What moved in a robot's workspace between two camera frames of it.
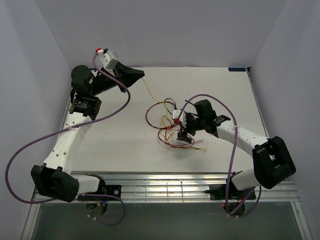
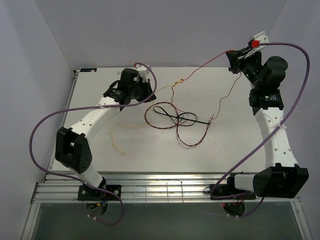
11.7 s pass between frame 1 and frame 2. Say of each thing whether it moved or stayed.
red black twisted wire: moved
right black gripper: moved
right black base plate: stayed
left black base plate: stayed
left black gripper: moved
